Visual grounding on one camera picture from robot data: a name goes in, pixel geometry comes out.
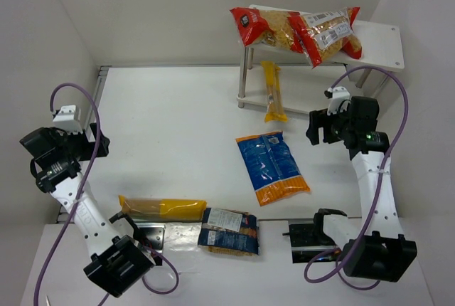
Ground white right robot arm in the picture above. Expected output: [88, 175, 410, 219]
[306, 93, 417, 283]

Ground red pasta bag right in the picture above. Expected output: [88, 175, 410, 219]
[289, 6, 363, 67]

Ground yellow spaghetti bag front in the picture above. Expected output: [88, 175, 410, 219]
[118, 195, 207, 222]

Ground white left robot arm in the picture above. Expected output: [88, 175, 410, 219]
[20, 123, 155, 297]

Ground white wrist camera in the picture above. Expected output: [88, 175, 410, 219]
[324, 86, 350, 116]
[53, 105, 82, 134]

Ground red pasta bag left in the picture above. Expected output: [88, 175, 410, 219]
[230, 7, 305, 53]

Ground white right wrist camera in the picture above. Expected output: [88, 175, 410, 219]
[324, 86, 350, 116]

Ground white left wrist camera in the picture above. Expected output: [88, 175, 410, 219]
[53, 105, 82, 134]

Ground dark blue pasta bag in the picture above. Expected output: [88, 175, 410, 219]
[198, 208, 259, 256]

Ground blue orange spaghetti bag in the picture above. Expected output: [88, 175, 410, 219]
[236, 131, 310, 206]

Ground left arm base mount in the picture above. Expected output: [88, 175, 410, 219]
[133, 223, 165, 253]

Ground white two-tier shelf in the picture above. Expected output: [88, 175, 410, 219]
[237, 19, 405, 119]

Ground red pasta bag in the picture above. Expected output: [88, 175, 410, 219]
[289, 6, 363, 67]
[230, 7, 305, 53]

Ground yellow spaghetti bag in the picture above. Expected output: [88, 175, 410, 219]
[118, 195, 207, 222]
[261, 61, 288, 122]

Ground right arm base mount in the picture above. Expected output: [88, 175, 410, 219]
[282, 220, 336, 264]

